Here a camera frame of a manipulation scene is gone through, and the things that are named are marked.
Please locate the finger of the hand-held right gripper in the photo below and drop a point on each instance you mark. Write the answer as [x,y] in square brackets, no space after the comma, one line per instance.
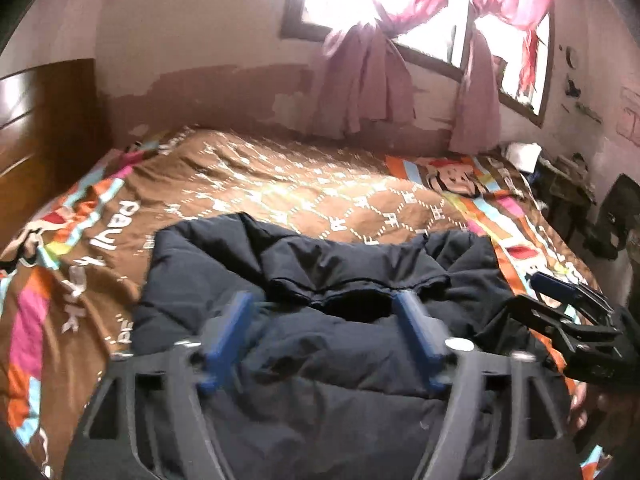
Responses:
[552,286]
[545,317]

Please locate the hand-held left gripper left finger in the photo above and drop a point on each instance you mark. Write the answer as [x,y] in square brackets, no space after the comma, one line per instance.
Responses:
[225,340]

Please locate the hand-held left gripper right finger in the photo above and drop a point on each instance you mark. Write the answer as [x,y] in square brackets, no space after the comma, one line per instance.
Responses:
[422,340]

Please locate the dark navy padded jacket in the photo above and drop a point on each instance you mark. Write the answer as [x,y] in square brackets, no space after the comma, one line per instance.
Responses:
[325,340]

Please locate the person's right hand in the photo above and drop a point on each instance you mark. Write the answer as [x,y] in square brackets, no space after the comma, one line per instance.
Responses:
[582,410]

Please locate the white pillow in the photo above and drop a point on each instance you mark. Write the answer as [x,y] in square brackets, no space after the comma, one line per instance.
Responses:
[525,155]

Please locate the brown printed bedcover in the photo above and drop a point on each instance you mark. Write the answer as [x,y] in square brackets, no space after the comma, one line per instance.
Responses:
[300,185]

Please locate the pink curtain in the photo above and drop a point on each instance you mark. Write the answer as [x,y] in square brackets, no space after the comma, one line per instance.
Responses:
[360,80]
[477,100]

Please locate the wooden headboard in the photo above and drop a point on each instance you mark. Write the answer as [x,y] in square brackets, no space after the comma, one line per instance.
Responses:
[45,125]

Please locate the wall hook rail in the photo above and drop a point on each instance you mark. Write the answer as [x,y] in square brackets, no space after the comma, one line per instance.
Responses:
[589,112]

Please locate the wall calendar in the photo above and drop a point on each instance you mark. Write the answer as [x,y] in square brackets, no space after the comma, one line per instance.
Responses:
[631,112]

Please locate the round wall clock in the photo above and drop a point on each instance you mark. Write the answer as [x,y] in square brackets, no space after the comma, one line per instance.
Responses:
[571,58]

